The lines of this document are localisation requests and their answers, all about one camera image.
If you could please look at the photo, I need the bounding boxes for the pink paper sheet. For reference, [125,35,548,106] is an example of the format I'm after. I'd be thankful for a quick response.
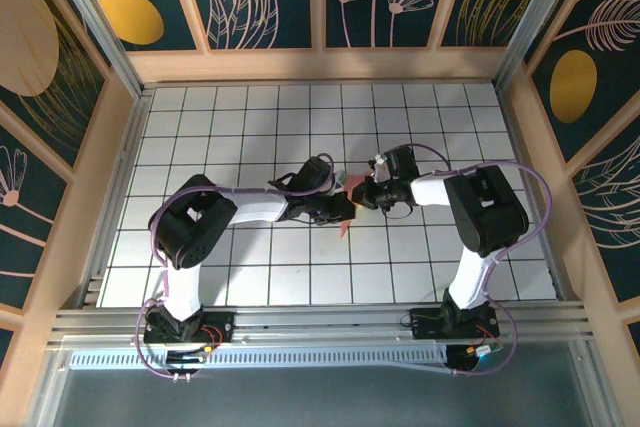
[339,172,375,239]

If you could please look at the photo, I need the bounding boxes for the small lit circuit board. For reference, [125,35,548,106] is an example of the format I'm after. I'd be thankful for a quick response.
[462,341,504,361]
[167,346,211,368]

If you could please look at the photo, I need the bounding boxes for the aluminium front rail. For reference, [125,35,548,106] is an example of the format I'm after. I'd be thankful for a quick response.
[47,302,594,348]

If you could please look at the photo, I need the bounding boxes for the aluminium side rail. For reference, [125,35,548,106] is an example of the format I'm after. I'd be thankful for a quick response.
[79,89,154,308]
[492,79,576,303]

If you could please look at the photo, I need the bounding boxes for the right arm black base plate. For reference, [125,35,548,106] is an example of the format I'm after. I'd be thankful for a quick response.
[409,307,501,341]

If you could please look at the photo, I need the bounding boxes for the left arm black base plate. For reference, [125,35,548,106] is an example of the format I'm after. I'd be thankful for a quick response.
[143,310,236,346]

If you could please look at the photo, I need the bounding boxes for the slotted grey cable duct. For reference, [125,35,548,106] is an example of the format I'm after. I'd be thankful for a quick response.
[69,346,451,371]

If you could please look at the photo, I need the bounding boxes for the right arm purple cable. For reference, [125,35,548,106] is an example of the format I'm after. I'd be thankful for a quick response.
[384,143,554,378]

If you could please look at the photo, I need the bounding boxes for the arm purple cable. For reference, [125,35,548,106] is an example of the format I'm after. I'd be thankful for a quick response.
[134,152,335,381]
[384,143,554,378]

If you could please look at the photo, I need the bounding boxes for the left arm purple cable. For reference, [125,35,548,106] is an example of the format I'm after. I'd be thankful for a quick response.
[134,152,335,381]

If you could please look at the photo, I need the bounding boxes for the aluminium corner post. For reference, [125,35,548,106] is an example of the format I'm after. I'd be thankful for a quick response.
[42,0,151,101]
[494,0,589,91]

